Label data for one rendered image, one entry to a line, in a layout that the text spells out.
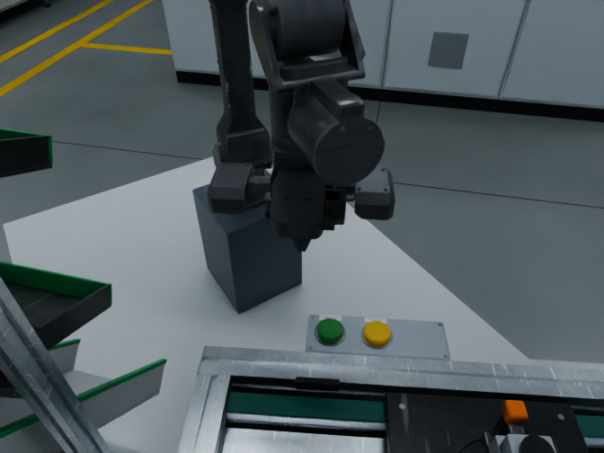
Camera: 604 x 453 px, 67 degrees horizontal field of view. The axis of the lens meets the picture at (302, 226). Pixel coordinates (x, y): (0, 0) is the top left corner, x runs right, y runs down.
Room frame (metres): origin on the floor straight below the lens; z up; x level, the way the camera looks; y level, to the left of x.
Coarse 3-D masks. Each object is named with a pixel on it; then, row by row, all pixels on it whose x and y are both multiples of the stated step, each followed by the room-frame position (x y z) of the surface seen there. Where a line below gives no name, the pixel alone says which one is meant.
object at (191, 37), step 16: (176, 0) 3.44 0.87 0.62; (192, 0) 3.42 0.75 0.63; (176, 16) 3.45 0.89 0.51; (192, 16) 3.42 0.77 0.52; (208, 16) 3.40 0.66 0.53; (176, 32) 3.45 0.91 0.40; (192, 32) 3.42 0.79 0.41; (208, 32) 3.40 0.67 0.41; (176, 48) 3.46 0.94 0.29; (192, 48) 3.43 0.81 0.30; (208, 48) 3.40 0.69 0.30; (176, 64) 3.46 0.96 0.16; (192, 64) 3.43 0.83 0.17; (208, 64) 3.41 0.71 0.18; (256, 64) 3.33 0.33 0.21; (192, 80) 3.47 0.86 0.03; (208, 80) 3.44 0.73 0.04; (256, 80) 3.36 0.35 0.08
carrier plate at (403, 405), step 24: (408, 408) 0.29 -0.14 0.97; (432, 408) 0.29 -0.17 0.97; (456, 408) 0.29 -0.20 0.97; (480, 408) 0.29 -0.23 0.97; (528, 408) 0.29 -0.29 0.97; (552, 408) 0.29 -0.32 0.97; (408, 432) 0.26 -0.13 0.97; (432, 432) 0.26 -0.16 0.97; (456, 432) 0.26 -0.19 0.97; (528, 432) 0.26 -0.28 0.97; (552, 432) 0.26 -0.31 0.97; (576, 432) 0.26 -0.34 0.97
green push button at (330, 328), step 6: (330, 318) 0.44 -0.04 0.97; (318, 324) 0.42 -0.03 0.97; (324, 324) 0.42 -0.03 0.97; (330, 324) 0.42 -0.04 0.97; (336, 324) 0.42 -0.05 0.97; (318, 330) 0.41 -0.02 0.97; (324, 330) 0.41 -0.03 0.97; (330, 330) 0.41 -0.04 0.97; (336, 330) 0.41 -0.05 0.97; (342, 330) 0.41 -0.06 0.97; (318, 336) 0.41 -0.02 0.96; (324, 336) 0.40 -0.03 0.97; (330, 336) 0.40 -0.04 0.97; (336, 336) 0.40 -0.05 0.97; (330, 342) 0.40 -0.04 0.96
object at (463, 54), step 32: (416, 0) 3.10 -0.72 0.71; (448, 0) 3.06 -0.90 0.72; (480, 0) 3.02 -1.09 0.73; (512, 0) 2.98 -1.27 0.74; (416, 32) 3.10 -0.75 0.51; (448, 32) 3.05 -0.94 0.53; (480, 32) 3.01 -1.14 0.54; (512, 32) 2.97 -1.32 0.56; (416, 64) 3.09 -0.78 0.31; (448, 64) 3.04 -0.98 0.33; (480, 64) 3.00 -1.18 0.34; (384, 96) 3.16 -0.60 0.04; (416, 96) 3.11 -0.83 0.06; (448, 96) 3.07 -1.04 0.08; (480, 96) 3.01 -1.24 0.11
